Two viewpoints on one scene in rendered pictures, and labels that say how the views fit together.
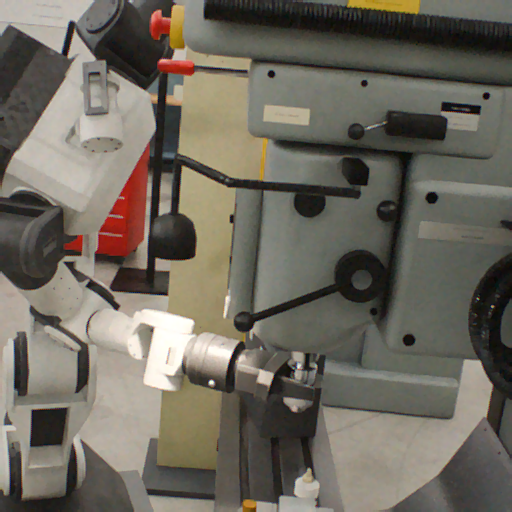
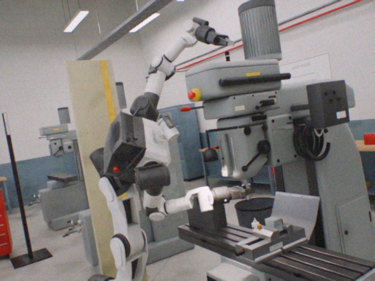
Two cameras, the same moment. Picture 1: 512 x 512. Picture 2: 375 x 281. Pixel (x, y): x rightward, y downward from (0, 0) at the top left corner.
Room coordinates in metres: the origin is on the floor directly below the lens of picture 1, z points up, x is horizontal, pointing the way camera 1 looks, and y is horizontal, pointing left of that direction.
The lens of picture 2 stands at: (-0.28, 1.05, 1.66)
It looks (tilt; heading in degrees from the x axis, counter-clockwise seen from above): 4 degrees down; 330
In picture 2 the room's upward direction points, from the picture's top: 9 degrees counter-clockwise
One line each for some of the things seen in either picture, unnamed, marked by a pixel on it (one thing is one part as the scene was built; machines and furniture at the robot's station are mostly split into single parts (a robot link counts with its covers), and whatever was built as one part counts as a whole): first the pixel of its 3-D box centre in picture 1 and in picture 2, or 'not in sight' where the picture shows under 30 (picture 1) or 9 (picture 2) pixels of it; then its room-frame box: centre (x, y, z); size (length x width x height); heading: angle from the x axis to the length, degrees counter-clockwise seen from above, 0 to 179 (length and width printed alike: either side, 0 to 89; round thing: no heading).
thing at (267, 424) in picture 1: (280, 371); (205, 210); (1.59, -0.07, 1.07); 0.22 x 0.12 x 0.20; 14
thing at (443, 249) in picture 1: (444, 252); (267, 140); (1.18, -0.28, 1.47); 0.24 x 0.19 x 0.26; 3
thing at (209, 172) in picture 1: (204, 170); (224, 129); (1.06, 0.08, 1.58); 0.17 x 0.01 x 0.01; 30
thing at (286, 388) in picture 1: (293, 390); (249, 192); (1.14, -0.08, 1.23); 0.06 x 0.02 x 0.03; 72
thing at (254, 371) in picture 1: (246, 371); (230, 194); (1.20, 0.00, 1.23); 0.13 x 0.12 x 0.10; 162
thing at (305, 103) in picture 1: (364, 103); (241, 105); (1.17, -0.13, 1.68); 0.34 x 0.24 x 0.10; 93
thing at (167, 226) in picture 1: (172, 233); (210, 154); (1.14, 0.13, 1.47); 0.07 x 0.07 x 0.06
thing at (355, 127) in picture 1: (395, 127); (263, 104); (1.04, -0.16, 1.66); 0.12 x 0.04 x 0.04; 93
